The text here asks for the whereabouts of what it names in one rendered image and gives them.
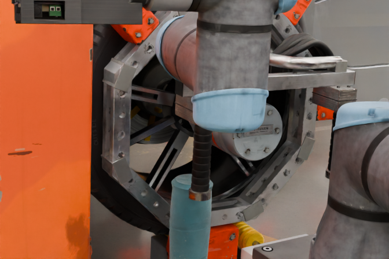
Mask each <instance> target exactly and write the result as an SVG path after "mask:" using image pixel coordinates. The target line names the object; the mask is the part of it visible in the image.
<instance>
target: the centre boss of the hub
mask: <svg viewBox="0 0 389 259"><path fill-rule="evenodd" d="M170 81H171V79H170V78H166V79H163V80H162V81H161V82H160V83H159V84H158V85H157V88H156V89H159V90H165V89H166V87H167V85H168V84H169V82H170Z"/></svg>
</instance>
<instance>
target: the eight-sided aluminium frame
mask: <svg viewBox="0 0 389 259"><path fill-rule="evenodd" d="M186 14H187V12H173V11H157V12H156V13H155V14H154V15H155V17H156V18H157V19H158V20H159V21H160V24H159V25H158V26H157V27H156V28H155V29H154V30H153V31H152V33H151V34H150V35H149V36H148V37H147V38H146V39H145V40H144V41H143V42H142V43H141V44H140V45H135V44H133V43H130V42H128V43H127V44H126V45H125V47H124V48H122V49H121V51H120V52H118V54H117V55H116V56H115V57H114V58H111V61H110V63H109V64H108V65H107V66H106V67H105V68H104V78H103V80H102V81H103V82H104V97H103V127H102V155H101V157H102V168H103V169H104V170H105V171H106V172H107V173H108V175H109V176H110V177H111V178H112V179H114V180H115V181H116V182H118V183H119V184H120V185H121V186H122V187H123V188H125V189H126V190H127V191H128V192H129V193H130V194H131V195H132V196H133V197H134V198H135V199H136V200H137V201H138V202H140V203H141V204H142V205H143V206H144V207H145V208H147V209H148V210H149V211H150V212H151V213H152V214H153V215H154V216H155V218H156V219H157V220H159V221H160V222H161V223H162V224H163V225H165V226H166V227H167V228H169V229H170V208H171V205H169V204H168V203H167V202H166V201H165V200H164V199H163V198H162V197H161V196H160V195H159V194H158V193H157V192H156V191H155V190H154V189H153V188H152V187H151V186H150V185H149V184H147V183H146V182H145V181H144V180H143V179H142V178H141V177H140V176H139V175H138V174H136V173H135V172H134V171H133V170H132V169H131V168H130V167H129V160H130V121H131V83H132V80H133V79H134V78H135V76H136V75H137V74H138V73H139V72H140V71H141V69H142V68H143V67H144V66H145V65H146V64H147V63H148V62H149V61H150V60H151V59H152V58H153V57H154V55H155V54H156V51H155V41H156V37H157V34H158V32H159V30H160V29H161V27H162V26H163V25H164V24H165V23H166V22H168V20H171V19H173V18H174V17H178V16H182V15H186ZM293 34H299V33H298V31H297V30H296V28H295V27H294V26H293V24H292V23H291V22H290V20H289V19H288V18H287V17H286V16H285V15H284V14H283V13H279V14H278V15H274V19H273V24H272V28H271V38H272V39H273V40H274V42H275V43H276V45H277V46H278V45H279V44H280V43H281V42H282V41H283V40H284V39H286V38H287V37H289V36H290V35H293ZM312 92H313V88H299V89H291V99H290V106H289V119H288V133H287V139H286V141H285V143H284V144H283V145H282V146H281V147H280V148H279V150H278V151H277V152H276V153H275V155H274V156H272V158H271V159H270V160H269V162H268V163H267V164H266V165H265V166H264V167H263V168H262V170H261V171H260V172H259V173H258V174H257V175H256V176H255V178H254V179H253V180H252V182H251V183H250V184H249V185H248V186H247V187H246V188H245V190H244V191H243V192H242V193H241V194H240V195H239V196H238V197H234V198H227V199H220V200H215V201H212V202H211V227H213V226H217V225H224V224H230V223H236V222H241V221H246V222H247V221H249V220H254V219H256V218H257V217H258V216H259V215H260V214H261V213H262V212H264V208H265V207H266V206H267V205H268V204H269V203H270V201H271V200H272V199H273V198H274V197H275V196H276V194H277V193H278V192H279V191H280V190H281V189H282V187H283V186H284V185H285V184H286V182H287V181H288V180H289V179H290V178H291V176H292V175H293V174H294V173H295V172H296V171H297V170H298V168H299V167H300V166H301V165H302V164H303V163H304V161H305V160H307V159H308V157H309V155H310V154H311V153H312V152H313V146H314V142H315V140H314V134H315V122H316V115H317V105H316V104H314V103H312V97H313V93H312Z"/></svg>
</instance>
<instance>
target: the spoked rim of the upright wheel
mask: <svg viewBox="0 0 389 259"><path fill-rule="evenodd" d="M276 48H277V45H276V43H275V42H274V40H273V39H272V38H271V44H270V53H272V52H273V51H274V50H275V49H276ZM131 90H133V91H139V92H142V93H148V94H154V97H147V96H144V95H138V94H132V93H131V100H135V101H141V102H147V103H153V104H157V105H161V106H162V111H163V115H164V118H162V119H160V120H158V121H156V122H154V123H153V124H151V125H149V126H147V127H145V128H143V129H141V130H139V131H137V132H135V133H133V134H131V135H130V146H132V145H134V144H136V143H137V142H139V141H141V140H143V139H145V138H147V137H149V136H151V135H153V134H155V133H157V132H158V131H160V130H162V129H164V128H166V127H168V126H169V125H170V126H171V127H173V129H175V131H174V133H173V134H172V136H171V138H170V140H169V141H168V143H167V145H166V146H165V148H164V150H163V152H162V153H161V155H160V157H159V159H158V160H157V162H156V163H155V166H154V167H153V169H152V171H151V172H150V173H143V172H136V171H135V173H136V174H138V175H139V176H140V177H141V178H142V179H143V180H144V181H145V182H146V183H147V184H149V185H150V186H151V187H152V188H153V189H154V190H155V191H156V192H157V193H158V194H159V195H160V196H161V197H162V198H163V199H164V200H165V201H166V202H167V203H168V204H169V205H171V194H172V184H171V181H172V180H173V179H174V178H176V177H177V176H179V175H183V174H192V162H193V160H191V161H190V162H189V163H187V164H185V165H183V166H180V167H177V168H175V169H172V170H170V169H171V167H172V166H173V164H174V162H175V160H176V159H177V157H178V155H179V154H180V152H181V150H182V148H183V147H184V145H185V143H186V141H187V140H188V138H189V137H193V136H194V131H193V129H192V126H191V125H190V123H189V122H188V121H187V120H185V119H183V118H182V117H179V116H177V115H176V114H175V100H176V94H175V79H174V78H172V79H171V81H170V82H169V84H168V85H167V87H166V89H165V90H159V89H156V88H150V87H145V86H139V85H136V84H131ZM268 92H269V96H268V97H267V98H266V103H268V104H270V105H272V106H274V107H275V108H276V109H277V111H278V112H279V114H280V116H281V119H282V134H281V137H282V135H283V132H284V129H285V126H286V123H287V119H288V114H289V106H290V99H291V89H290V90H274V91H268ZM180 119H182V123H179V120H180ZM280 139H281V138H280ZM276 148H277V147H276ZM276 148H275V149H276ZM275 149H274V150H273V151H272V153H270V154H269V155H268V156H267V157H265V158H263V159H261V160H257V161H248V160H245V159H243V158H241V157H235V156H232V155H230V154H228V153H226V152H224V151H222V150H221V149H219V148H217V147H215V146H213V145H212V147H211V161H210V163H211V168H210V180H211V181H212V182H213V187H212V201H215V200H220V199H225V198H227V197H229V196H230V195H232V194H234V193H236V192H237V191H238V190H240V189H241V188H243V187H244V186H245V185H247V184H248V183H249V182H250V181H251V180H252V179H253V178H254V177H255V176H256V175H257V174H258V173H259V172H260V171H261V170H262V168H263V167H264V166H265V165H266V164H267V162H268V161H269V159H270V158H271V156H272V155H273V153H274V151H275Z"/></svg>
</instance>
